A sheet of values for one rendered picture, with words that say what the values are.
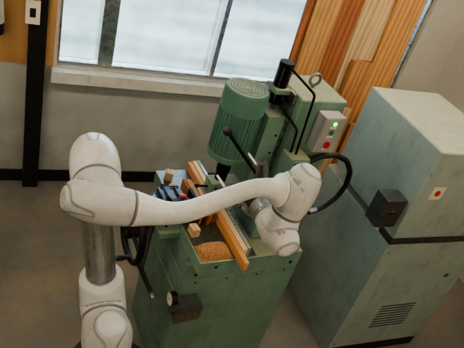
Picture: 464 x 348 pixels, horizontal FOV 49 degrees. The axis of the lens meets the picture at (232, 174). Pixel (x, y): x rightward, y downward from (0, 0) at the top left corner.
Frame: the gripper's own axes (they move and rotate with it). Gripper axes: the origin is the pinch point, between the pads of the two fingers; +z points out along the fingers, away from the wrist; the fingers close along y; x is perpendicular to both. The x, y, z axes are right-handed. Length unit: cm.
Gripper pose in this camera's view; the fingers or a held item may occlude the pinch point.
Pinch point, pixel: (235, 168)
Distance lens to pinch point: 182.0
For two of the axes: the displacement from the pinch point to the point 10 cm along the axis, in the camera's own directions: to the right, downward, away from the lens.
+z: -3.9, -6.1, 6.9
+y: 8.2, -5.7, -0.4
